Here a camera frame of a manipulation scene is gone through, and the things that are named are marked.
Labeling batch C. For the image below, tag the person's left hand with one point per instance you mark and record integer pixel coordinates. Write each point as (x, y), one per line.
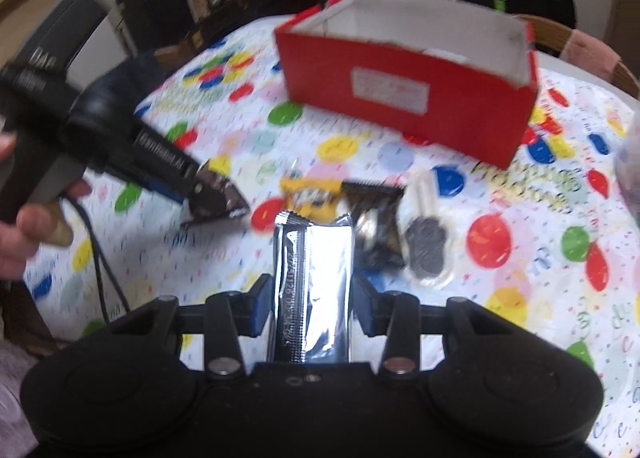
(35, 233)

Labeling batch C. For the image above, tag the black cabinet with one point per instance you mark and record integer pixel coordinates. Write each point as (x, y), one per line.
(150, 7)

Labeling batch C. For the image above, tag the red cardboard box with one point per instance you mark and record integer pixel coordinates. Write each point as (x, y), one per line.
(325, 72)

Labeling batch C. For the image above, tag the black snack packet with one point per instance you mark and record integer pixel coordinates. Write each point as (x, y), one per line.
(375, 218)

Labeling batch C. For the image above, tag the pinkish grey garment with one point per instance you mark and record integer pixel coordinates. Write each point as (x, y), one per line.
(10, 388)

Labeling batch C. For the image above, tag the pink cloth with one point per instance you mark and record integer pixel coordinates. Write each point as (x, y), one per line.
(590, 52)

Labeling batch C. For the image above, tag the silver foil snack packet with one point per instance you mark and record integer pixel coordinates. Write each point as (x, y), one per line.
(320, 288)

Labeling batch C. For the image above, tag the wooden chair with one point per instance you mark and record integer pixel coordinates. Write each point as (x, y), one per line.
(545, 32)

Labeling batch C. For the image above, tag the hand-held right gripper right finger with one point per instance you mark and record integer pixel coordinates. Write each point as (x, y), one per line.
(364, 305)

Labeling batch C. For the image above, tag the dark brown snack packet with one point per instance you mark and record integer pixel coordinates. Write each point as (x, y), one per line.
(220, 195)

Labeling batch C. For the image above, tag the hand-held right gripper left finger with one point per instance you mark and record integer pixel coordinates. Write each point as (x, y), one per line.
(260, 303)

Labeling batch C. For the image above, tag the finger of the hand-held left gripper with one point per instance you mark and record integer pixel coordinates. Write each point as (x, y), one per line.
(167, 150)
(170, 190)

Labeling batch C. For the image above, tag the clear packet with dark cookie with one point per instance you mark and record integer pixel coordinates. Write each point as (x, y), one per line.
(425, 243)

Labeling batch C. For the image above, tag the yellow snack packet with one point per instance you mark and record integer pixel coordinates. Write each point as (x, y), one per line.
(310, 198)

